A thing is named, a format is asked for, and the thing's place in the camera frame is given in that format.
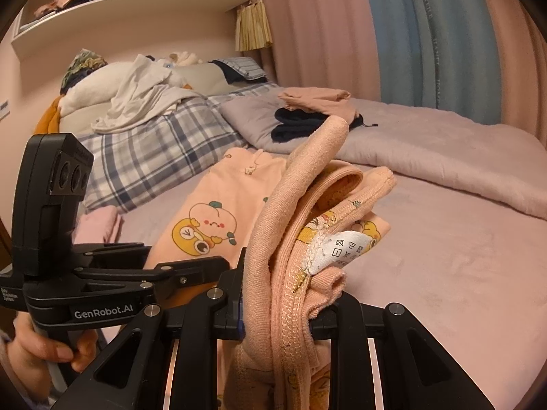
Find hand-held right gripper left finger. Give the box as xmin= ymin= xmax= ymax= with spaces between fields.
xmin=51 ymin=248 xmax=249 ymax=410

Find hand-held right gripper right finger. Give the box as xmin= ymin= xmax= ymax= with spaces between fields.
xmin=310 ymin=292 xmax=501 ymax=410

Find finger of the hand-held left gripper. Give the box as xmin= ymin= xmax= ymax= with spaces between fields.
xmin=77 ymin=256 xmax=229 ymax=300
xmin=74 ymin=242 xmax=151 ymax=271

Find peach cartoon print garment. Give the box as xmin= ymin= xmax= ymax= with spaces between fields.
xmin=218 ymin=115 xmax=398 ymax=410
xmin=143 ymin=147 xmax=295 ymax=291

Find folded navy clothes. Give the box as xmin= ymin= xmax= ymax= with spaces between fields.
xmin=271 ymin=108 xmax=379 ymax=144

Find pink clothes pile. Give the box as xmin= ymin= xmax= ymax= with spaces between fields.
xmin=33 ymin=0 xmax=78 ymax=18

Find person's left hand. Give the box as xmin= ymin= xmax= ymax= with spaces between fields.
xmin=6 ymin=312 xmax=103 ymax=394

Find folded light pink cloth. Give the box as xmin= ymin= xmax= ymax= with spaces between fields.
xmin=75 ymin=205 xmax=124 ymax=244

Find orange cloth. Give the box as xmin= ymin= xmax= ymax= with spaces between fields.
xmin=34 ymin=96 xmax=65 ymax=135

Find plaid pillow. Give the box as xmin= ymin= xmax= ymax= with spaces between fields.
xmin=79 ymin=83 xmax=278 ymax=214

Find white fluffy blanket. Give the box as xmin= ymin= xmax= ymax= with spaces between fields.
xmin=60 ymin=62 xmax=142 ymax=116

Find white shirt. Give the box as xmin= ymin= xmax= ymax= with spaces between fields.
xmin=92 ymin=53 xmax=189 ymax=134

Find floral cloth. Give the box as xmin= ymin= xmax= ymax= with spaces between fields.
xmin=60 ymin=50 xmax=107 ymax=95

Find beige cushion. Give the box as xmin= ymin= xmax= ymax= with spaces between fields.
xmin=171 ymin=63 xmax=227 ymax=95

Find grey quilt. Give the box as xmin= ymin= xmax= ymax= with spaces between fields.
xmin=220 ymin=94 xmax=547 ymax=218

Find cream plush toy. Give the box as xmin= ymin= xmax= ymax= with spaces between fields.
xmin=156 ymin=51 xmax=203 ymax=69

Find dusty pink garment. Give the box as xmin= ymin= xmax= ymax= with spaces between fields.
xmin=278 ymin=87 xmax=360 ymax=122

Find striped grey pillow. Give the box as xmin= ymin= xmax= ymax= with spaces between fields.
xmin=211 ymin=57 xmax=268 ymax=81

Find beige tassel hanging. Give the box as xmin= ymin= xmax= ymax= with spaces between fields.
xmin=235 ymin=0 xmax=274 ymax=52

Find pink curtain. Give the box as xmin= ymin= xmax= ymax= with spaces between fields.
xmin=470 ymin=0 xmax=543 ymax=137
xmin=243 ymin=0 xmax=381 ymax=103

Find teal curtain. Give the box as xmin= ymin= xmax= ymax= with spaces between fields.
xmin=359 ymin=0 xmax=505 ymax=124

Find white wall shelf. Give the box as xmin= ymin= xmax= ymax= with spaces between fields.
xmin=11 ymin=0 xmax=251 ymax=58

